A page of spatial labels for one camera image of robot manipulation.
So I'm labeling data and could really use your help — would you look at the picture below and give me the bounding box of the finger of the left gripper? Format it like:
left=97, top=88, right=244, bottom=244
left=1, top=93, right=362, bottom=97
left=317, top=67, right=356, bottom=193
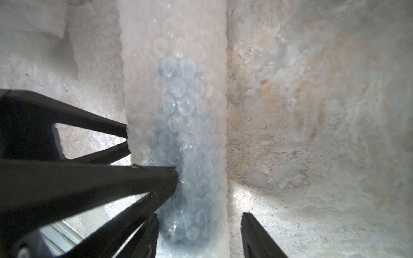
left=1, top=160, right=178, bottom=258
left=1, top=89, right=128, bottom=162

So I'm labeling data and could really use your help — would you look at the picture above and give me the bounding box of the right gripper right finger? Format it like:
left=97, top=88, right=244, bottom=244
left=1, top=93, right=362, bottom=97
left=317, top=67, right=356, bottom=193
left=241, top=212, right=287, bottom=258

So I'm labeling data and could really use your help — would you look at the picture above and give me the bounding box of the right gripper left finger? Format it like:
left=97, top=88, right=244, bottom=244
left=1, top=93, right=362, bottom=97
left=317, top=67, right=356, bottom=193
left=117, top=213, right=159, bottom=258

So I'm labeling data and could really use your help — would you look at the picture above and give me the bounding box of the blue ribbed vase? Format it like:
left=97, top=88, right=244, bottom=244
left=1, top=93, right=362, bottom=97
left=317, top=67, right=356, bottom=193
left=150, top=57, right=223, bottom=246

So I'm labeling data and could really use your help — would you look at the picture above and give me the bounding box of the clear bubble wrap sheet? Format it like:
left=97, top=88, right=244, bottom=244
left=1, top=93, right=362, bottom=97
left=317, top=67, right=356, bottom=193
left=1, top=1, right=68, bottom=38

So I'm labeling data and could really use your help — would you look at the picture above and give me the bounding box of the aluminium mounting rail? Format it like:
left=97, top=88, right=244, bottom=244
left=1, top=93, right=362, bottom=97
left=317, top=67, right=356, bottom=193
left=39, top=221, right=84, bottom=258

